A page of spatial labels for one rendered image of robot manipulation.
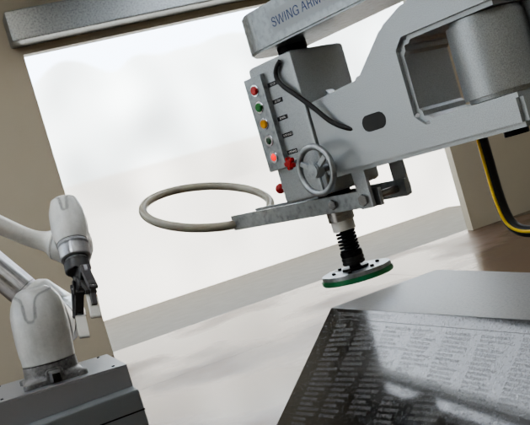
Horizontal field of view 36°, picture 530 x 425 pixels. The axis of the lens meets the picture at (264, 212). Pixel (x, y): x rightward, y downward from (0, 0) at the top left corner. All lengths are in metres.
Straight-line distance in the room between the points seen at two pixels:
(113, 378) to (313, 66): 1.05
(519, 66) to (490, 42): 0.08
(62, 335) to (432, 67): 1.27
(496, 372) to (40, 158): 7.14
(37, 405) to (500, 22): 1.55
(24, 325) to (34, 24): 6.12
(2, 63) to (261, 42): 6.29
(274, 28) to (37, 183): 6.20
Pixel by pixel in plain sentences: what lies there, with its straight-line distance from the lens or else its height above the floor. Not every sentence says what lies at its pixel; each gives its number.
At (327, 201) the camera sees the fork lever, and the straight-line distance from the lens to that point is 2.43.
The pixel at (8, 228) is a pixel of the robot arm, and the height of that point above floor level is 1.33.
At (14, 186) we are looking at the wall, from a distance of 8.40.
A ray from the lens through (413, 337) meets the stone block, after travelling 1.90.
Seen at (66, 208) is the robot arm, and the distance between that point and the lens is 2.48.
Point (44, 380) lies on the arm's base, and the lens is 2.45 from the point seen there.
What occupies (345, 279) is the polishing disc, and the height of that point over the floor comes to 0.91.
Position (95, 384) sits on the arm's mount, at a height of 0.84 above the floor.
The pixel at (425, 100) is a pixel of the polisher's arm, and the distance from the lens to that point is 2.13.
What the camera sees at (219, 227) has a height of 1.15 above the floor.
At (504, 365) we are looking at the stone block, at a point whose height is 0.80.
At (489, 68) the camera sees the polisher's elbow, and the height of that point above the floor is 1.35.
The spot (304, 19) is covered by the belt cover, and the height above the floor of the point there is 1.64.
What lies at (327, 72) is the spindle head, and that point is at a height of 1.50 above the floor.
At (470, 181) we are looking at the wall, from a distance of 10.06.
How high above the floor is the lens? 1.26
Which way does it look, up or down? 2 degrees down
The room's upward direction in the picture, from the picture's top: 16 degrees counter-clockwise
